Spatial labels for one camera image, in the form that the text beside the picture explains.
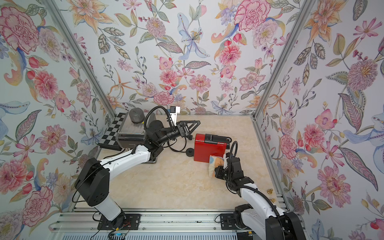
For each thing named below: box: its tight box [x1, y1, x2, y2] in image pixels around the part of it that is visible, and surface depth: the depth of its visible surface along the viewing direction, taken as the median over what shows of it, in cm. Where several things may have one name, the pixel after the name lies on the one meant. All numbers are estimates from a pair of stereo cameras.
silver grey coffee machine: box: [115, 107, 147, 149], surface depth 80 cm
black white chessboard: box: [98, 112, 126, 151], surface depth 106 cm
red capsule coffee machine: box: [194, 133, 233, 163], surface depth 85 cm
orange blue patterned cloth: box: [208, 155, 225, 178], surface depth 89 cm
